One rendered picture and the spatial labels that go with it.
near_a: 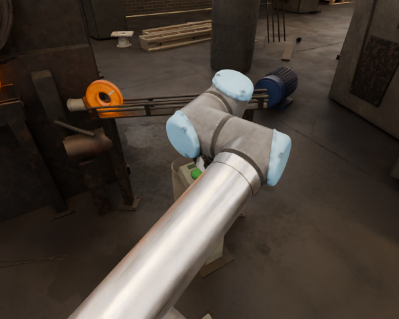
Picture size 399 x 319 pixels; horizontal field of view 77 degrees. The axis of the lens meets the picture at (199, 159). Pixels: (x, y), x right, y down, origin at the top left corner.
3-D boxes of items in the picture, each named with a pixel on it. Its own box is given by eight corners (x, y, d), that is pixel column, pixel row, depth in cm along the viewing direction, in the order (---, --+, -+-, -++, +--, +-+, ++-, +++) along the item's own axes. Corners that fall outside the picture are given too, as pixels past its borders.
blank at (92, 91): (108, 117, 123) (106, 120, 120) (82, 92, 116) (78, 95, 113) (130, 99, 116) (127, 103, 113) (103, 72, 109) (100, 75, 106)
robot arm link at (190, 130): (204, 134, 42) (243, 99, 48) (155, 113, 47) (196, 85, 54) (207, 172, 48) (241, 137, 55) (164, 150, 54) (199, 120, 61)
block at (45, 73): (49, 118, 130) (30, 71, 115) (66, 114, 133) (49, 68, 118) (51, 127, 123) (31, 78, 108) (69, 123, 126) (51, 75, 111)
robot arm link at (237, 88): (203, 77, 51) (230, 59, 57) (194, 119, 62) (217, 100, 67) (240, 102, 49) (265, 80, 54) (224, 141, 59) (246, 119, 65)
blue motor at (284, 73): (249, 107, 261) (254, 73, 239) (274, 89, 295) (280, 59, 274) (277, 116, 245) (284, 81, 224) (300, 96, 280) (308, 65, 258)
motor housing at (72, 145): (89, 206, 156) (59, 133, 123) (124, 192, 165) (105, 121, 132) (94, 220, 148) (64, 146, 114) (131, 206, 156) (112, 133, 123)
